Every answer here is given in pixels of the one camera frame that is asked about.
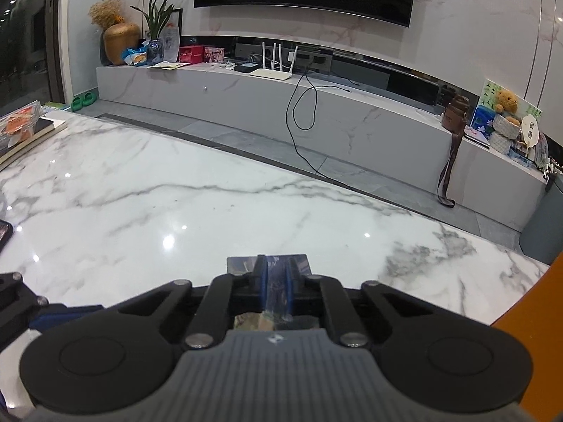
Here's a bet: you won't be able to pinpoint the orange storage box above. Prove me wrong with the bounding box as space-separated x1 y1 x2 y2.
493 257 563 421

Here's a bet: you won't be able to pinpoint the potted plant blue vase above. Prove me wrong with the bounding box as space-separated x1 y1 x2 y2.
132 0 175 66

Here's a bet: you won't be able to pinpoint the black hanging cable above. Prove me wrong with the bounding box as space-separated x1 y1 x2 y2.
285 65 367 181

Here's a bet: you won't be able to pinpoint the gold round vase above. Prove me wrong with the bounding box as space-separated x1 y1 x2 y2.
103 22 141 65

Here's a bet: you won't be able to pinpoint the white wifi router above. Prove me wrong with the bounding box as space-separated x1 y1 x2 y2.
250 43 299 81

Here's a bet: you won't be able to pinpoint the dark picture card box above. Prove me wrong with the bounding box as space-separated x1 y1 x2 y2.
226 254 320 332

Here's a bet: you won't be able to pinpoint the stacked books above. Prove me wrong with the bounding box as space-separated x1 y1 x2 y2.
1 100 67 170

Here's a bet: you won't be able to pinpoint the white marble TV console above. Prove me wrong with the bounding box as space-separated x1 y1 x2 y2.
96 64 546 231

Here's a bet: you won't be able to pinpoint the green slippers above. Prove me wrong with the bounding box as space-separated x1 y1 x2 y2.
71 90 97 113

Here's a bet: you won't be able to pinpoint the brown leather camera bag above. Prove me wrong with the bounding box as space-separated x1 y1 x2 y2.
436 94 470 209

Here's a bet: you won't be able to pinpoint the grey round trash bin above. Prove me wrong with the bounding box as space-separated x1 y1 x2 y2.
519 174 563 265

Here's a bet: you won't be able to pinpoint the red gift box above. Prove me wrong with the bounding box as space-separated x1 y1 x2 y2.
177 45 225 65

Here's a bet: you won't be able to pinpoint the teddy bear picture pile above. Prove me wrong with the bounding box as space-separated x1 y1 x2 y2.
469 79 550 172

